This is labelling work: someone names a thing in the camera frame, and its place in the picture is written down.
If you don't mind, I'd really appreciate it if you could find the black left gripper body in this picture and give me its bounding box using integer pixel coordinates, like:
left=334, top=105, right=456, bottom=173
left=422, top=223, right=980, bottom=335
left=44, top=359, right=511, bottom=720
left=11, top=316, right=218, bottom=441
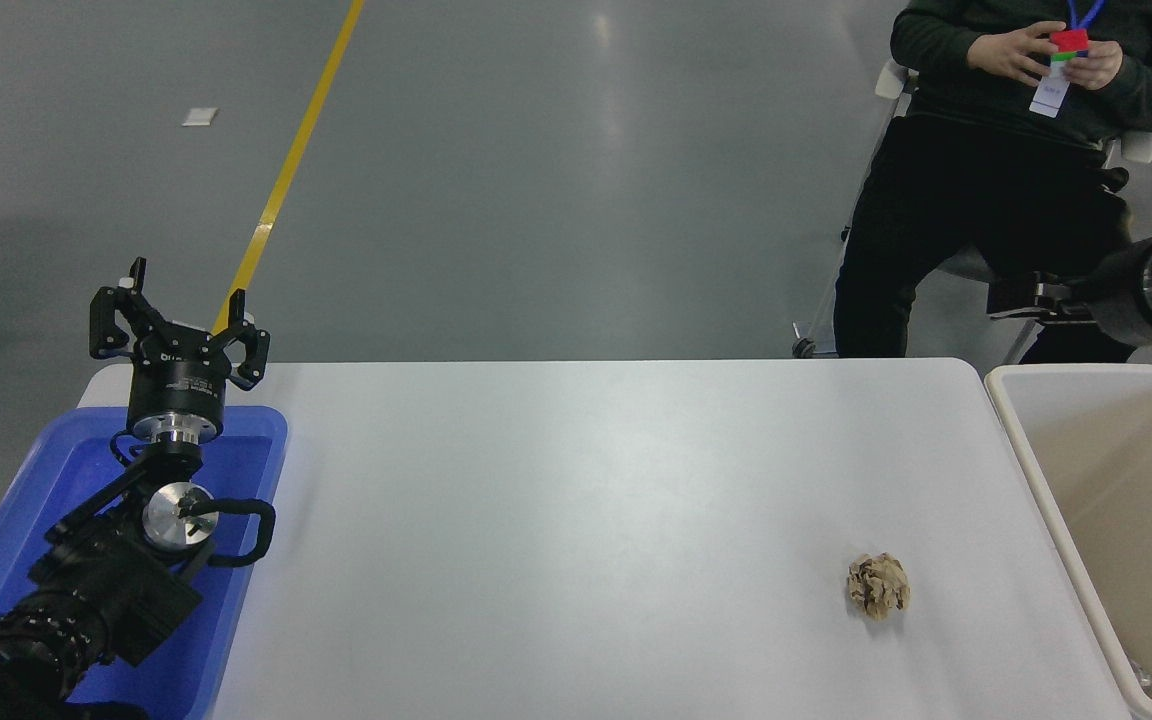
left=126, top=325, right=237, bottom=426

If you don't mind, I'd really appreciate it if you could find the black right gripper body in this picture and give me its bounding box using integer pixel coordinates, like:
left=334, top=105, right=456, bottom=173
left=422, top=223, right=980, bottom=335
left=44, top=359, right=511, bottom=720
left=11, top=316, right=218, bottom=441
left=1071, top=237, right=1152, bottom=348

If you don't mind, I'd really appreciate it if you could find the person's left hand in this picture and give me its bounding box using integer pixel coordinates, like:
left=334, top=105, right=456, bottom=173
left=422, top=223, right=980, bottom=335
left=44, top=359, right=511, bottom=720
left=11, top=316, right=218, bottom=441
left=1071, top=40, right=1124, bottom=92

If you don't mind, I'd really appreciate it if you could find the person's right hand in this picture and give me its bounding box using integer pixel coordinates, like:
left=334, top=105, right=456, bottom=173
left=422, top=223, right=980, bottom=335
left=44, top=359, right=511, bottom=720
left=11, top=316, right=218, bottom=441
left=969, top=22, right=1064, bottom=87

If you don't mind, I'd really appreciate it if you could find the person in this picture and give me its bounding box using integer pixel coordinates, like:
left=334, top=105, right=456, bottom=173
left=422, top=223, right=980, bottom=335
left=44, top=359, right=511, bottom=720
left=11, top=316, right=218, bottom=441
left=831, top=0, right=1152, bottom=363

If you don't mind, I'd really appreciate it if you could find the blue plastic tray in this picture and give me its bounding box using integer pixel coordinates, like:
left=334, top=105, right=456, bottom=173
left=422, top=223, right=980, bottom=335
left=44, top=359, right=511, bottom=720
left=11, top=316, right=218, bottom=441
left=0, top=404, right=289, bottom=720

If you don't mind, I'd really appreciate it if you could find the large pale bin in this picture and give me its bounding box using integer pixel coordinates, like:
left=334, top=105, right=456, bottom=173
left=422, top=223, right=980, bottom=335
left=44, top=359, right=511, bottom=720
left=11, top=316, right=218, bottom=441
left=983, top=364, right=1152, bottom=720

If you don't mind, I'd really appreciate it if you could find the crumpled tan paper ball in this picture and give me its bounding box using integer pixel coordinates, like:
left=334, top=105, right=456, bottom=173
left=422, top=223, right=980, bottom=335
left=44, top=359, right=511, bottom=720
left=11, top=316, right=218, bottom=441
left=845, top=552, right=912, bottom=621

